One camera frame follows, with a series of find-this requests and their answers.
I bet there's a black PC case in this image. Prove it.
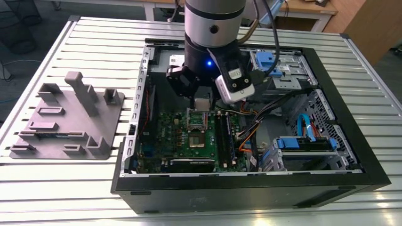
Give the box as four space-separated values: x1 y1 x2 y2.
110 37 391 214

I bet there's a black RAM slot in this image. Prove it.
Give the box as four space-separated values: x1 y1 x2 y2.
219 112 230 166
215 112 226 166
223 112 234 166

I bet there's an orange wire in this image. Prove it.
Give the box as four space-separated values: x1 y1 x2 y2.
238 130 262 154

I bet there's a RAM stick with gold contacts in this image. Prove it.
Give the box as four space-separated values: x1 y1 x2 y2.
33 132 72 140

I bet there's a white wire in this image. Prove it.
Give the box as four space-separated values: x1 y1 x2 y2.
218 106 254 115

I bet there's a black sleeved cable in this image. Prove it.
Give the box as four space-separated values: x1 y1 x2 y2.
236 87 317 142

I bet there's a white frame desk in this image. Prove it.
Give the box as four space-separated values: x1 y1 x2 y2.
40 0 186 23

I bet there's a black mesh bin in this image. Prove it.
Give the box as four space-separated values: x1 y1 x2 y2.
0 0 43 55

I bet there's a black camera cable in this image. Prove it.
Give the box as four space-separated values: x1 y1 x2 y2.
251 0 281 82

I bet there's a grey power supply unit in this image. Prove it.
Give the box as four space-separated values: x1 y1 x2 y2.
147 49 211 107

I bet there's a green motherboard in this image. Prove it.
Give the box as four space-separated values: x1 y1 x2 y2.
138 110 253 174

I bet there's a wooden top desk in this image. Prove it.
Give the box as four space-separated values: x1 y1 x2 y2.
275 0 339 32

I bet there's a silver CPU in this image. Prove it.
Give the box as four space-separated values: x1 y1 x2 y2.
194 98 211 112

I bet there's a hard disk in blue carrier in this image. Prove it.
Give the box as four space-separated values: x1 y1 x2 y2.
273 137 338 153

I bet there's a metal disk bay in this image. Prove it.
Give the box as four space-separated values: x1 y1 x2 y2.
251 48 318 102
259 137 350 172

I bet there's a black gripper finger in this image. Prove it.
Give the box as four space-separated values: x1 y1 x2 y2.
210 92 222 111
166 65 202 110

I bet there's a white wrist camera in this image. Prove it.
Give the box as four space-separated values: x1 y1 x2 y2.
215 67 255 104

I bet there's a grey parts rack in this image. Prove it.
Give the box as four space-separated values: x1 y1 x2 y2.
8 71 127 161

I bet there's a metal socket cover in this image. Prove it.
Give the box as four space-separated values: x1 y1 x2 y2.
187 107 207 129

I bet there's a blue data wire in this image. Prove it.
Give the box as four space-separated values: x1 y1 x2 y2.
297 113 318 142

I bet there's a blue disk carrier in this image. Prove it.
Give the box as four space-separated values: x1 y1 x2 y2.
254 50 283 77

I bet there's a CPU socket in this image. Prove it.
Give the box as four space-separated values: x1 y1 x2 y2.
187 130 208 149

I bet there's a black graphics card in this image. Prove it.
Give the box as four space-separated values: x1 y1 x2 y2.
168 158 218 174

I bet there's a tan cable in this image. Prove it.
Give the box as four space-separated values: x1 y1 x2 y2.
238 17 261 45

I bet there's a wooden cabinet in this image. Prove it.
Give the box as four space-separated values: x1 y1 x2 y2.
323 0 402 65

